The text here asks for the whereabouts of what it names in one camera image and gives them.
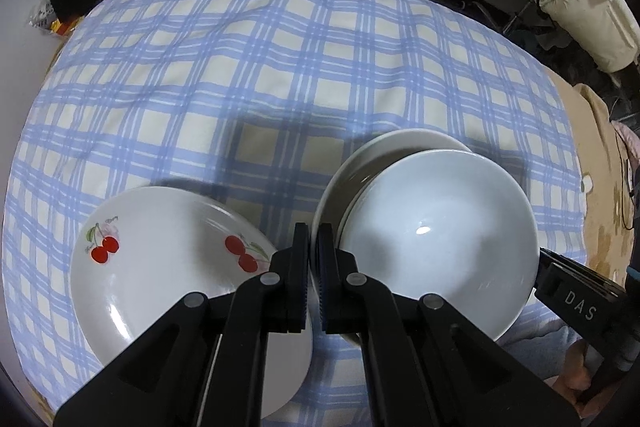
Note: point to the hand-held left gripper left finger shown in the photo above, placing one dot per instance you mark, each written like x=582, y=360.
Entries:
x=300, y=267

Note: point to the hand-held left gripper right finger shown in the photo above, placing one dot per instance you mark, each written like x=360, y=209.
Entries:
x=325, y=277

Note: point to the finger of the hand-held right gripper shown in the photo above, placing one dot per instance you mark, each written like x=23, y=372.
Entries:
x=580, y=271

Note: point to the large plain white bowl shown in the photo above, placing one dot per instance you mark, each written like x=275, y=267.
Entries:
x=440, y=247

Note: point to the white cherry print plate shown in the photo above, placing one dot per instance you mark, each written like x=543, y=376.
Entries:
x=165, y=287
x=390, y=143

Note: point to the person's right hand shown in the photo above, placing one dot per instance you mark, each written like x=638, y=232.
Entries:
x=575, y=382

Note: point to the person's grey trousers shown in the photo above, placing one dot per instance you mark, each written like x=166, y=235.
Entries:
x=530, y=347

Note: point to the pink cloth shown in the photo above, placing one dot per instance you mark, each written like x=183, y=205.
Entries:
x=631, y=142

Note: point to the blue plaid blanket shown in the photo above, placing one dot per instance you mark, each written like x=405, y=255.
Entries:
x=250, y=57

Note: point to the cream cushion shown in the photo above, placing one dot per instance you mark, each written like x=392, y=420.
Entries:
x=600, y=17

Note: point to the plastic bag of snacks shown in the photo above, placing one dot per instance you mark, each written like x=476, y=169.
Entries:
x=47, y=14

